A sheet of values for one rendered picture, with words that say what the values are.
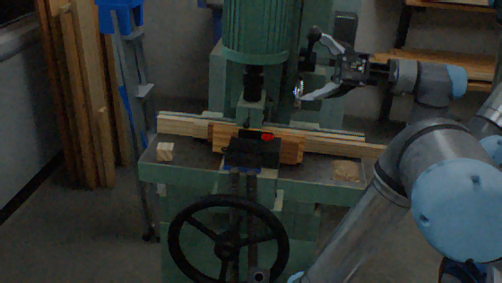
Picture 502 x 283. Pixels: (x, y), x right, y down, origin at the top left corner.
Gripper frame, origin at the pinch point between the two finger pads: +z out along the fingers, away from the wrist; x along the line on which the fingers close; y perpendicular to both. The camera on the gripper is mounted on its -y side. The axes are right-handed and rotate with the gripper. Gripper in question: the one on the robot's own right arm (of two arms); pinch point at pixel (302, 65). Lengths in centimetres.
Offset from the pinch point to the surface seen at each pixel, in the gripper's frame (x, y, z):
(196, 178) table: 31.3, -12.1, 23.4
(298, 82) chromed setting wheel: 2.4, -27.6, 0.0
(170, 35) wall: -35, -253, 101
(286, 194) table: 32.5, -12.7, -0.4
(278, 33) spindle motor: -7.6, -6.6, 6.6
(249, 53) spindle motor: -2.1, -6.4, 13.0
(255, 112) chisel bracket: 12.3, -16.3, 10.7
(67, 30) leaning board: -14, -107, 110
